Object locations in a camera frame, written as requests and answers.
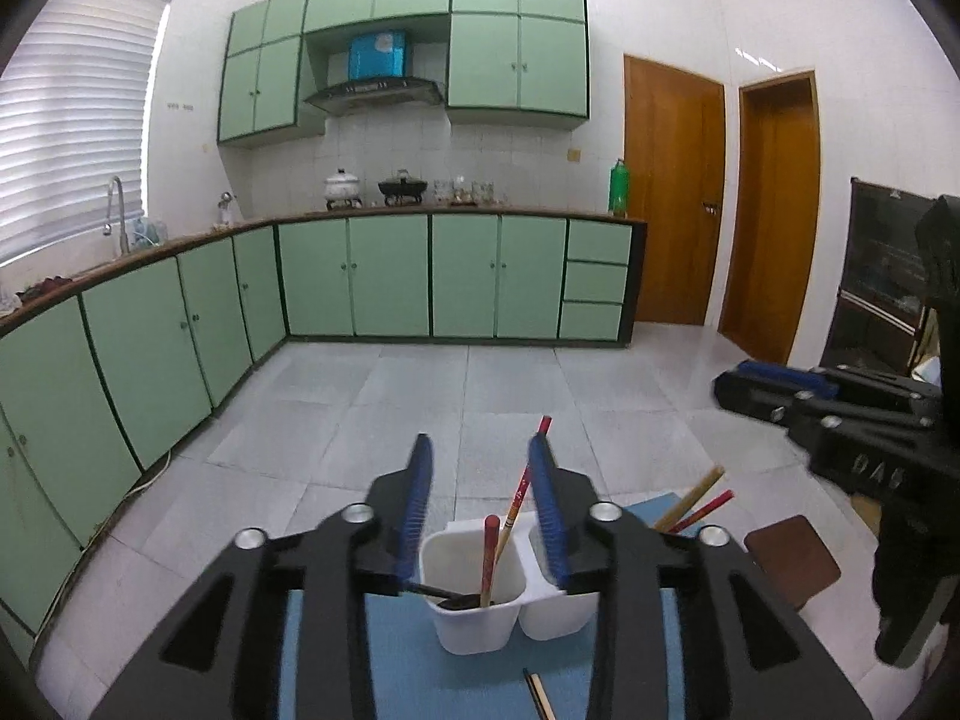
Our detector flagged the plain bamboo chopstick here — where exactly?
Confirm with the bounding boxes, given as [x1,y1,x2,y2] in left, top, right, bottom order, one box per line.
[532,673,556,720]
[652,465,726,533]

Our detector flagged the red-ended bamboo chopstick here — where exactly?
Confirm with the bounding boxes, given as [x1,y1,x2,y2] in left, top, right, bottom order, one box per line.
[480,515,500,608]
[493,414,555,564]
[670,489,736,533]

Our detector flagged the black plastic spoon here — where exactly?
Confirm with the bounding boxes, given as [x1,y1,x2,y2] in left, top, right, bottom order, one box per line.
[402,582,482,611]

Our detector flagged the green lower kitchen cabinets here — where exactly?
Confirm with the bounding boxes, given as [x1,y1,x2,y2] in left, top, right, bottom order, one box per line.
[2,210,646,655]

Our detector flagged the green kitchen cabinets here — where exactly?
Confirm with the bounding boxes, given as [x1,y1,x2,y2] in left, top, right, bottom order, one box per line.
[218,0,590,146]
[2,210,646,655]

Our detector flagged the green upper kitchen cabinets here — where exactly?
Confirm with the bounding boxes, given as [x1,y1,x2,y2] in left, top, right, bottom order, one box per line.
[218,0,590,146]

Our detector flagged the dark glass cabinet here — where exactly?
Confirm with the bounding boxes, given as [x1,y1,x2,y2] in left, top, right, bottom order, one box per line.
[820,177,932,376]

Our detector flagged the brown stool seat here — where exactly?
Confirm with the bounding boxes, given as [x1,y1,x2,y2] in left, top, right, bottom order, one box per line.
[743,515,841,610]

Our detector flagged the blue table cloth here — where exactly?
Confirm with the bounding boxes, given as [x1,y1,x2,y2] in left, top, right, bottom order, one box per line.
[277,491,703,720]

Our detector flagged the brown wooden door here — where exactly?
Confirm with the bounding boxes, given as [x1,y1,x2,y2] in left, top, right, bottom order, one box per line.
[623,55,726,325]
[719,70,822,364]

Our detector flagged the white two-compartment utensil holder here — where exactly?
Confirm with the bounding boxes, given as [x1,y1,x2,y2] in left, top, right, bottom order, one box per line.
[418,514,599,656]

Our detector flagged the green bottle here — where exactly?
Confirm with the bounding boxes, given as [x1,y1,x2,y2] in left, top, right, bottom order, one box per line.
[607,160,630,218]

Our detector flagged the glass jars on counter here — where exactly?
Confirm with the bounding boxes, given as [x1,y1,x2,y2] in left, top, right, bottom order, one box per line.
[431,176,496,206]

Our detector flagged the black wok with lid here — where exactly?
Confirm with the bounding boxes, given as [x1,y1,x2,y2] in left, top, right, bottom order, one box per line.
[377,169,428,206]

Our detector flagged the chrome sink faucet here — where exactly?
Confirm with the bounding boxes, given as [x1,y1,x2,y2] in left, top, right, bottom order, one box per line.
[103,176,130,259]

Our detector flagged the white cooking pot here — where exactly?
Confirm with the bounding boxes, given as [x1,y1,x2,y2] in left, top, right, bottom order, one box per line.
[324,169,363,211]

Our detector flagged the black range hood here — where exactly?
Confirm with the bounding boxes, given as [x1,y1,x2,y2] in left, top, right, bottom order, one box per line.
[306,76,444,117]

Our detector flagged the white window blinds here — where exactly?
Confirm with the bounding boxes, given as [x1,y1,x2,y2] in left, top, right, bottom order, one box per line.
[2,0,171,263]

